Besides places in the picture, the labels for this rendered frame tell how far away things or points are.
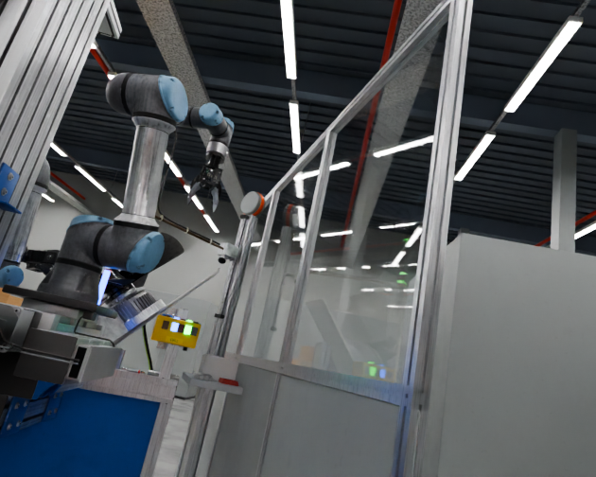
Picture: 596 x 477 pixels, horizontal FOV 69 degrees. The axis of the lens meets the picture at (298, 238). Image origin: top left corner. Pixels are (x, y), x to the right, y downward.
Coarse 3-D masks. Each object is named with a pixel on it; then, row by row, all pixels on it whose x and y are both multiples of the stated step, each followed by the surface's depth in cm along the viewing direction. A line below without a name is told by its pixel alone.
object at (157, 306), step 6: (162, 300) 204; (150, 306) 193; (156, 306) 195; (162, 306) 199; (144, 312) 190; (150, 312) 191; (132, 318) 187; (138, 318) 188; (144, 318) 189; (126, 324) 187; (132, 324) 187; (138, 324) 188
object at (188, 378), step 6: (186, 378) 200; (192, 378) 190; (192, 384) 188; (198, 384) 188; (204, 384) 189; (210, 384) 190; (216, 384) 191; (222, 384) 192; (222, 390) 191; (228, 390) 192; (234, 390) 193; (240, 390) 194
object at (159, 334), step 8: (160, 320) 156; (168, 320) 157; (176, 320) 158; (160, 328) 156; (168, 328) 157; (200, 328) 160; (152, 336) 154; (160, 336) 155; (168, 336) 156; (176, 336) 157; (184, 336) 158; (192, 336) 159; (176, 344) 157; (184, 344) 157; (192, 344) 158
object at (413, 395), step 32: (448, 0) 119; (416, 32) 134; (448, 32) 114; (384, 64) 152; (448, 64) 109; (448, 96) 105; (448, 128) 103; (448, 160) 101; (320, 192) 184; (448, 192) 99; (416, 288) 94; (288, 320) 172; (416, 320) 92; (288, 352) 165; (416, 352) 88; (352, 384) 110; (384, 384) 95; (416, 384) 86; (416, 416) 84; (416, 448) 83
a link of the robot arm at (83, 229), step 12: (84, 216) 117; (96, 216) 117; (72, 228) 116; (84, 228) 115; (96, 228) 116; (72, 240) 114; (84, 240) 114; (96, 240) 114; (60, 252) 115; (72, 252) 114; (84, 252) 114; (96, 252) 114; (96, 264) 117
